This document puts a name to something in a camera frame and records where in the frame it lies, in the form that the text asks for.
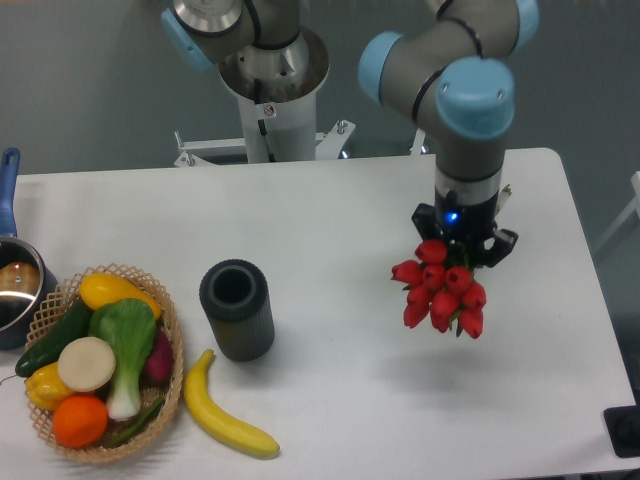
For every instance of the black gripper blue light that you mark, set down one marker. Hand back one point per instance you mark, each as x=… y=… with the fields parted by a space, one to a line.
x=454 y=219

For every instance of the red tulip bouquet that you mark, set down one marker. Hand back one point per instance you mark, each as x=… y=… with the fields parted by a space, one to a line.
x=440 y=285

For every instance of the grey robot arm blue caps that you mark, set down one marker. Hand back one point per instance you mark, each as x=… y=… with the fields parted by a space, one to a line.
x=451 y=83

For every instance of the dark grey ribbed vase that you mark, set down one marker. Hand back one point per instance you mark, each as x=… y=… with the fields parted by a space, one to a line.
x=234 y=295

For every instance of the black device at edge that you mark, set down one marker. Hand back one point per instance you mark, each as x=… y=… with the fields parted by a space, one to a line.
x=623 y=429

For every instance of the yellow banana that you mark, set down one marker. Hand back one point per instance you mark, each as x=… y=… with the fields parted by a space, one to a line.
x=219 y=424

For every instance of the purple sweet potato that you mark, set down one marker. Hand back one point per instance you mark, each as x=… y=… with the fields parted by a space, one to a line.
x=159 y=364

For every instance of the green bok choy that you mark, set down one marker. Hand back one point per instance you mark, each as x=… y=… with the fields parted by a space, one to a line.
x=128 y=326

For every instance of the green bean pod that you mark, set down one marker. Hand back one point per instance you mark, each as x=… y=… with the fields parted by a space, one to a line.
x=144 y=419

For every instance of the yellow squash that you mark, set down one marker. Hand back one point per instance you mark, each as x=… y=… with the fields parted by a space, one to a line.
x=100 y=289

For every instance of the dark green cucumber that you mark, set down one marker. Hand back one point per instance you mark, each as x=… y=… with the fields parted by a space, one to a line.
x=46 y=350

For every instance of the cream round disc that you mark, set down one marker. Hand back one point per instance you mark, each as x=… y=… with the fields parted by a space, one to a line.
x=86 y=364

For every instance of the woven wicker basket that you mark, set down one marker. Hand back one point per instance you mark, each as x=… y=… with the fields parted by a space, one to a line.
x=53 y=308

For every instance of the orange fruit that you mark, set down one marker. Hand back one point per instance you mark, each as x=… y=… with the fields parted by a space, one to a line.
x=79 y=421

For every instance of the yellow bell pepper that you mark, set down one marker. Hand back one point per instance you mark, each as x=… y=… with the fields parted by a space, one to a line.
x=45 y=388

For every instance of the white metal base frame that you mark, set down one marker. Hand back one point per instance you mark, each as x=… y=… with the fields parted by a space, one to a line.
x=341 y=142

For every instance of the white furniture frame right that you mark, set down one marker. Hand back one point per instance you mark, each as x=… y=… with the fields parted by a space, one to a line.
x=621 y=227

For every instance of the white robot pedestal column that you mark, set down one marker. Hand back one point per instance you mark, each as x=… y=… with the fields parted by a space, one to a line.
x=279 y=131

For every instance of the blue handled saucepan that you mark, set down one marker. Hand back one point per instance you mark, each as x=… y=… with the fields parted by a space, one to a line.
x=25 y=279

